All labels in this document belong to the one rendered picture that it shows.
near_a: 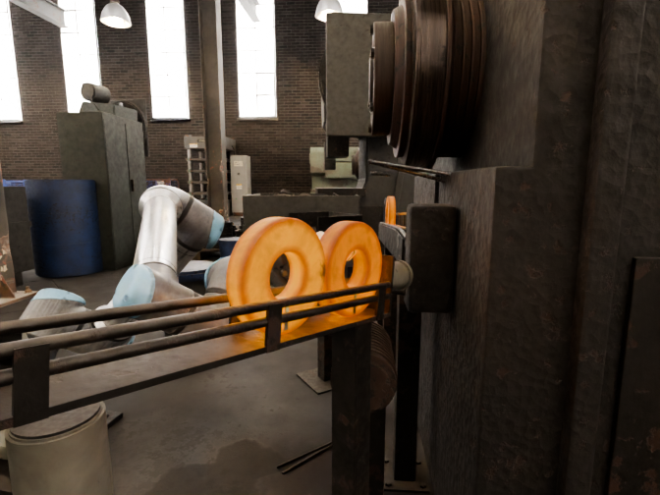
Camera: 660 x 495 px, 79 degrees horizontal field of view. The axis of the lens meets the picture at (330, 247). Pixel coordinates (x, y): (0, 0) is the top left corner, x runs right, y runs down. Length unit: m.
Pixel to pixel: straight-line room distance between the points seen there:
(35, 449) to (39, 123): 13.89
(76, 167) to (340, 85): 2.59
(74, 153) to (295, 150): 7.53
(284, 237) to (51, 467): 0.43
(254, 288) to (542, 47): 0.55
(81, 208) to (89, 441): 3.72
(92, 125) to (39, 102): 10.03
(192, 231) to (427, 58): 0.82
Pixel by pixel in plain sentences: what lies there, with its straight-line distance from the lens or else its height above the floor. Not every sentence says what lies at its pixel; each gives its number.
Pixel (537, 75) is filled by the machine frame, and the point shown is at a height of 1.01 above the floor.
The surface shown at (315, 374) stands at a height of 0.01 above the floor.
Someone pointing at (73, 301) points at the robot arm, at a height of 0.45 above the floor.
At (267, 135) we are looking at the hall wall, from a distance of 11.50.
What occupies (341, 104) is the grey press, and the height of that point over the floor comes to 1.53.
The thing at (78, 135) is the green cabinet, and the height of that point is 1.29.
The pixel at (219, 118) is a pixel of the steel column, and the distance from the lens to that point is 8.03.
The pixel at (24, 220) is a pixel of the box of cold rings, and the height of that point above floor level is 0.54.
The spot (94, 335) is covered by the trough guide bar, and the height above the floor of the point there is 0.72.
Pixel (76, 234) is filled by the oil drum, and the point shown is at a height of 0.39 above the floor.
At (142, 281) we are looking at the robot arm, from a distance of 0.76.
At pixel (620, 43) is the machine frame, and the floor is 1.04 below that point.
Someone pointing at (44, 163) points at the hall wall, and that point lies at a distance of 14.35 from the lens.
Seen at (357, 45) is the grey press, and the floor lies 2.02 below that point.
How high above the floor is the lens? 0.84
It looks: 9 degrees down
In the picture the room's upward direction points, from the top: straight up
